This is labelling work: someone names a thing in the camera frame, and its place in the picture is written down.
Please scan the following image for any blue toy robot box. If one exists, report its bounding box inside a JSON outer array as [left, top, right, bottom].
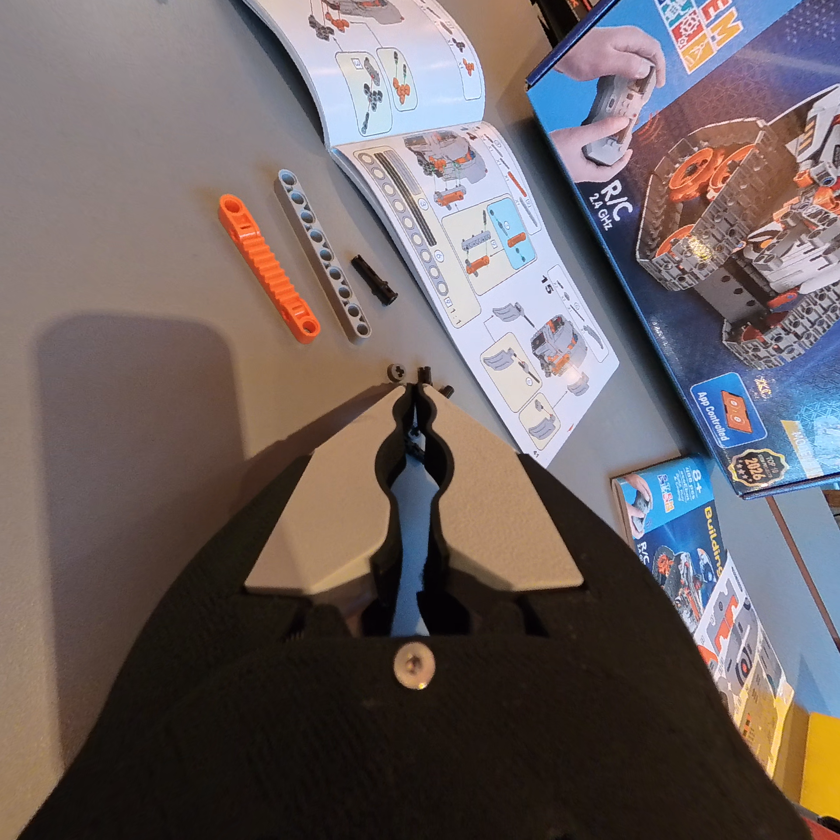
[[524, 0, 840, 500]]

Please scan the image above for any black desk cable tray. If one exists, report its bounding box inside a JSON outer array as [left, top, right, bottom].
[[535, 0, 593, 47]]

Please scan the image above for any yellow plastic bin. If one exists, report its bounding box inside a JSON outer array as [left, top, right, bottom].
[[799, 710, 840, 823]]

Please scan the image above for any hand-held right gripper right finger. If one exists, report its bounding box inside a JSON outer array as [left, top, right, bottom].
[[415, 384, 585, 636]]

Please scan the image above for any blue cover booklet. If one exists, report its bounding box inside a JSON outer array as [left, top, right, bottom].
[[611, 454, 796, 780]]

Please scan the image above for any grey holed beam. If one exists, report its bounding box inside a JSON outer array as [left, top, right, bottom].
[[273, 168, 372, 344]]

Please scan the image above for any orange toothed beam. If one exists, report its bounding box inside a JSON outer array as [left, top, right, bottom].
[[218, 193, 322, 345]]

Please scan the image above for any open instruction booklet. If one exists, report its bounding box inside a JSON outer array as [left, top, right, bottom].
[[243, 0, 620, 469]]

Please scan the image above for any long black pin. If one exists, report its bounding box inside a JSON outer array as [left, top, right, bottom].
[[350, 254, 400, 307]]

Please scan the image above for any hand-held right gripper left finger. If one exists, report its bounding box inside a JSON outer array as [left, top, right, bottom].
[[244, 384, 416, 636]]

